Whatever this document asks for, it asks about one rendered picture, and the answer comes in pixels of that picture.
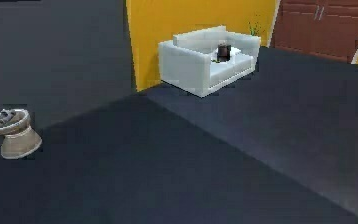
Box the green house plant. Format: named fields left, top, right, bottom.
left=248, top=20, right=263, bottom=37

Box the grey object on table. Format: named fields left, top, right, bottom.
left=0, top=111, right=17, bottom=125

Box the brown wooden cupboard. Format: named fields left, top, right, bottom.
left=270, top=0, right=358, bottom=64

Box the white sofa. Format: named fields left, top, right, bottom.
left=157, top=25, right=262, bottom=99

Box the dark brown pot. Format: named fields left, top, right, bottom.
left=216, top=41, right=232, bottom=63

